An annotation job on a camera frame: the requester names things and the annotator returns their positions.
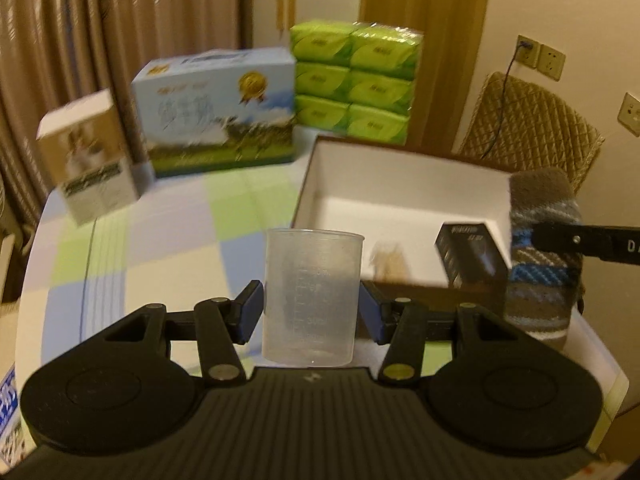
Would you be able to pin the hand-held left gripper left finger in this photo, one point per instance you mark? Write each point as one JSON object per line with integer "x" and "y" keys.
{"x": 250, "y": 310}

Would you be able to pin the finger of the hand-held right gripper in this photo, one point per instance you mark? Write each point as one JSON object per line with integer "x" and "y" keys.
{"x": 590, "y": 242}

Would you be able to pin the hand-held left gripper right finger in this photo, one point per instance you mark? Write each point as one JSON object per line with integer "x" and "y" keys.
{"x": 372, "y": 315}

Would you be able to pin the clear plastic measuring cup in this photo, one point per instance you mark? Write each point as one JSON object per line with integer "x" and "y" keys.
{"x": 310, "y": 300}

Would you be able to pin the striped brown blue sock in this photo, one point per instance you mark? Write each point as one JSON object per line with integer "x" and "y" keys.
{"x": 540, "y": 285}

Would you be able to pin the white storage box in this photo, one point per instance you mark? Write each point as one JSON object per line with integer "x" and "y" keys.
{"x": 400, "y": 195}

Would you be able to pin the small black box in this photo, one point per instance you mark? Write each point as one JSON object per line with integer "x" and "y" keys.
{"x": 470, "y": 255}

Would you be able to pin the quilted chair cushion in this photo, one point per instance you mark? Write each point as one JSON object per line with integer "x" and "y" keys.
{"x": 530, "y": 125}

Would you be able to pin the blue milk carton box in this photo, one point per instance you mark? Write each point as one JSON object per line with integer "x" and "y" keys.
{"x": 210, "y": 115}

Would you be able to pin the small white brown box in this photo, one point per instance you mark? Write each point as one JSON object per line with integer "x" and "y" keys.
{"x": 90, "y": 160}

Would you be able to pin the stack of green tissue packs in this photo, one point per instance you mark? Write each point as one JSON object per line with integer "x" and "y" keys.
{"x": 355, "y": 85}

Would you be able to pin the carton with blue print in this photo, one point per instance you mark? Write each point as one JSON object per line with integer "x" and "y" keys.
{"x": 9, "y": 410}

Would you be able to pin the brown curtain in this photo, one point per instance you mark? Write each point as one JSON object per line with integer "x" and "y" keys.
{"x": 100, "y": 25}

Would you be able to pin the empty wall socket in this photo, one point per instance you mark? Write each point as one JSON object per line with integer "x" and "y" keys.
{"x": 630, "y": 115}
{"x": 551, "y": 62}

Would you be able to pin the wall socket with plug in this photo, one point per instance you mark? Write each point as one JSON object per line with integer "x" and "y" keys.
{"x": 527, "y": 51}

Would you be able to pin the yellow wall strip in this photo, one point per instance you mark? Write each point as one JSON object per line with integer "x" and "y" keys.
{"x": 286, "y": 5}

